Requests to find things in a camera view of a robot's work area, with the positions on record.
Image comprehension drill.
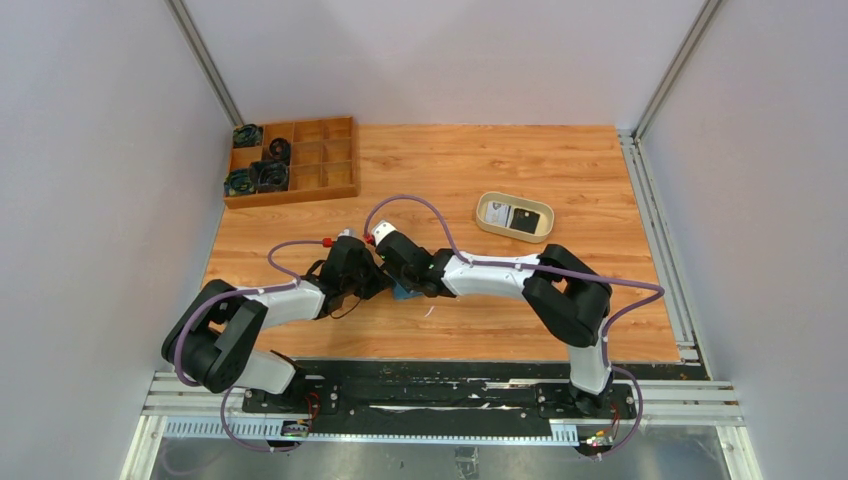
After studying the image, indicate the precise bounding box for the cream oval tray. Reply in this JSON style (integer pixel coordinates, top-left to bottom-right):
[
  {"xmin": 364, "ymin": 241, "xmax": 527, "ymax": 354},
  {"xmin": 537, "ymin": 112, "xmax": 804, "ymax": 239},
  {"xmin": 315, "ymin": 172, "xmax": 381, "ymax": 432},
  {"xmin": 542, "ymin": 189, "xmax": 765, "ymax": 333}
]
[{"xmin": 473, "ymin": 191, "xmax": 555, "ymax": 244}]

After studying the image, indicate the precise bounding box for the large black coiled item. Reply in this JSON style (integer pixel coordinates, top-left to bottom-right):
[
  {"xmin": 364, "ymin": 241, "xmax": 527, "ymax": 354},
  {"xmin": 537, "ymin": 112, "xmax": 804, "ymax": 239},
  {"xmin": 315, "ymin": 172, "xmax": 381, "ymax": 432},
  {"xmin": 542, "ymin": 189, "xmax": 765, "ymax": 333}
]
[{"xmin": 248, "ymin": 161, "xmax": 290, "ymax": 193}]

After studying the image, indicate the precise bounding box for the black coiled item middle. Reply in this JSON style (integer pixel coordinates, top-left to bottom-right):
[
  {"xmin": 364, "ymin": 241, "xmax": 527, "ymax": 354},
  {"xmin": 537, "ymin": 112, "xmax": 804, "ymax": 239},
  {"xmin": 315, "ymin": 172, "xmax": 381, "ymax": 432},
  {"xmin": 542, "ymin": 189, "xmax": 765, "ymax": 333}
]
[{"xmin": 268, "ymin": 137, "xmax": 291, "ymax": 165}]

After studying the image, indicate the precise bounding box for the white printed card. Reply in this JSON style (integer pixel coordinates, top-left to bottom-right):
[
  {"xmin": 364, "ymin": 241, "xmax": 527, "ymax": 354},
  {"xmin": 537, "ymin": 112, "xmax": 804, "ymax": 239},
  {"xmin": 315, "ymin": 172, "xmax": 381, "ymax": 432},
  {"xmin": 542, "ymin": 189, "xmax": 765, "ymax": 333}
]
[{"xmin": 484, "ymin": 201, "xmax": 513, "ymax": 227}]

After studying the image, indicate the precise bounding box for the blue card holder wallet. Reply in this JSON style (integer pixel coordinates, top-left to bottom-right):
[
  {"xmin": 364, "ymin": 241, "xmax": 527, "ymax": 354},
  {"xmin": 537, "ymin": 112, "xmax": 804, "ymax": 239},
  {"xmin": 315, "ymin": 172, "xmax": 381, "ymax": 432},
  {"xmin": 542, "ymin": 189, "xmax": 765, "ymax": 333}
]
[{"xmin": 391, "ymin": 283, "xmax": 421, "ymax": 301}]

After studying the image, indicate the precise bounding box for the black coiled item bottom-left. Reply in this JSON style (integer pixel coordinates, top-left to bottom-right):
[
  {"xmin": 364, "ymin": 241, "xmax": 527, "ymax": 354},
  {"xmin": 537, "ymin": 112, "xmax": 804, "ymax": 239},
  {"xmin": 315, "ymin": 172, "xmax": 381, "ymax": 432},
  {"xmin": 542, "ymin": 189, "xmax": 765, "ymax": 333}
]
[{"xmin": 223, "ymin": 168, "xmax": 256, "ymax": 197}]

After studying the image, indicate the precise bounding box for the black mounting base rail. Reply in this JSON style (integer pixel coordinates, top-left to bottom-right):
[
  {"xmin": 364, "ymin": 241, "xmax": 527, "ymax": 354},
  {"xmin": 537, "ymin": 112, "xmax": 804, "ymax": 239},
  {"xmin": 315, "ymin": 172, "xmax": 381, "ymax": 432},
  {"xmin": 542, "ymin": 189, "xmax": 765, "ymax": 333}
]
[{"xmin": 178, "ymin": 357, "xmax": 664, "ymax": 439}]

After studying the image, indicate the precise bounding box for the black card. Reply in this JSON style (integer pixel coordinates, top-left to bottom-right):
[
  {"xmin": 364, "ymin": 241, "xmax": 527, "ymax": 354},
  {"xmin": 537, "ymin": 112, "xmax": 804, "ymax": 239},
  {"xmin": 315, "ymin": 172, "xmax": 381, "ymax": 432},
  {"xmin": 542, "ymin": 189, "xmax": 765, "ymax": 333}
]
[{"xmin": 509, "ymin": 208, "xmax": 540, "ymax": 235}]

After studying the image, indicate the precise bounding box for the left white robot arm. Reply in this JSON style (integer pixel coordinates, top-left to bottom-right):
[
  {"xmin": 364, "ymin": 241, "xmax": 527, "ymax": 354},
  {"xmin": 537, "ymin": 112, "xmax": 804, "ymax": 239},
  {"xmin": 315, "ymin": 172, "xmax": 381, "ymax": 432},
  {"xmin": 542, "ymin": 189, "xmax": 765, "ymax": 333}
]
[{"xmin": 161, "ymin": 232, "xmax": 394, "ymax": 394}]

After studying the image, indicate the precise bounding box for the black coiled item top-left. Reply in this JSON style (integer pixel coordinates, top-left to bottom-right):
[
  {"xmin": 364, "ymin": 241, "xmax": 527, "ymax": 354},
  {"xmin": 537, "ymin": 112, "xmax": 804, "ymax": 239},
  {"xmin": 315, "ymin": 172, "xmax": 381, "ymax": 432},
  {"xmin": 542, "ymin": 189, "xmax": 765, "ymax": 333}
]
[{"xmin": 232, "ymin": 123, "xmax": 264, "ymax": 149}]

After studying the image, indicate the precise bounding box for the wooden compartment organizer box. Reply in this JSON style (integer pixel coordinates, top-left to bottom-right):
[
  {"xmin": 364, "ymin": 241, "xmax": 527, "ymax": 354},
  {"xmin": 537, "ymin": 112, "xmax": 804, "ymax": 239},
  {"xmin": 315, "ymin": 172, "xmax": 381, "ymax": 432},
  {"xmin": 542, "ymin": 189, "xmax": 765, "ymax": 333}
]
[{"xmin": 223, "ymin": 116, "xmax": 361, "ymax": 209}]

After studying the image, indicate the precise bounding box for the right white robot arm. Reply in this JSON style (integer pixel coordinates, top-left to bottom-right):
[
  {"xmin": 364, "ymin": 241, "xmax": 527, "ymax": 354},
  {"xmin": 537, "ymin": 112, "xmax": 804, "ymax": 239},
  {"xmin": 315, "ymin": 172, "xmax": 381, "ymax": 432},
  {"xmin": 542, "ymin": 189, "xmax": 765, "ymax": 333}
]
[{"xmin": 371, "ymin": 222, "xmax": 612, "ymax": 396}]

